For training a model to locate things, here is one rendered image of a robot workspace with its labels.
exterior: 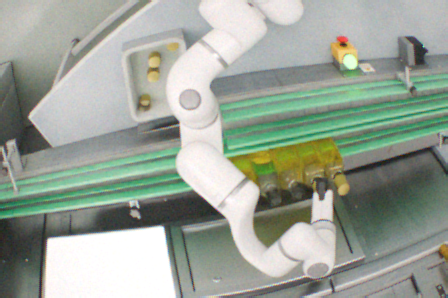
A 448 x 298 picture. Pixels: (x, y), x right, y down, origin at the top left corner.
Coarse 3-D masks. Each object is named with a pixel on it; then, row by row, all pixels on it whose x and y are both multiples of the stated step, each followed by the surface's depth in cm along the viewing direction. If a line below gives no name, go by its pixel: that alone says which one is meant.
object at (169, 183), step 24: (432, 120) 165; (336, 144) 162; (360, 144) 160; (384, 144) 158; (72, 192) 159; (96, 192) 158; (120, 192) 157; (144, 192) 155; (168, 192) 155; (0, 216) 151
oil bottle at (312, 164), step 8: (296, 144) 153; (304, 144) 153; (312, 144) 152; (296, 152) 151; (304, 152) 150; (312, 152) 149; (304, 160) 147; (312, 160) 146; (320, 160) 145; (304, 168) 144; (312, 168) 143; (320, 168) 143; (304, 176) 145; (312, 176) 143; (304, 184) 147
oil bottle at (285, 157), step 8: (272, 152) 153; (280, 152) 151; (288, 152) 151; (280, 160) 148; (288, 160) 148; (296, 160) 147; (280, 168) 145; (288, 168) 145; (296, 168) 144; (280, 176) 146; (288, 176) 143; (296, 176) 143; (288, 184) 143
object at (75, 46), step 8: (128, 0) 203; (136, 0) 201; (120, 8) 202; (128, 8) 202; (112, 16) 203; (104, 24) 204; (96, 32) 205; (72, 40) 223; (88, 40) 206; (72, 48) 212; (80, 48) 207; (64, 56) 208; (72, 56) 207; (64, 64) 195; (64, 72) 190; (56, 80) 184
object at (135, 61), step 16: (144, 48) 146; (160, 48) 155; (128, 64) 151; (144, 64) 156; (160, 64) 157; (128, 80) 151; (144, 80) 159; (160, 80) 160; (128, 96) 153; (160, 96) 162; (144, 112) 159; (160, 112) 157
